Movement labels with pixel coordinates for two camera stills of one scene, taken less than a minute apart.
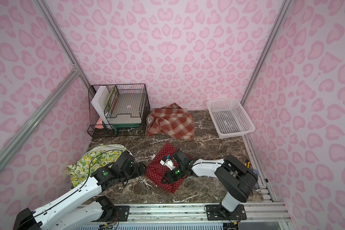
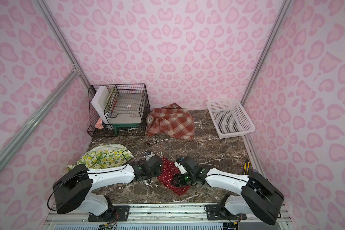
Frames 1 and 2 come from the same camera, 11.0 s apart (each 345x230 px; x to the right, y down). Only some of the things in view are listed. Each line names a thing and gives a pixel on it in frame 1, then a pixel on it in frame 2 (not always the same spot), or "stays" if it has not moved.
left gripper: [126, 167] → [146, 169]
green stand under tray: [124, 125] stays
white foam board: [99, 100] stays
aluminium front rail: [267, 213] stays
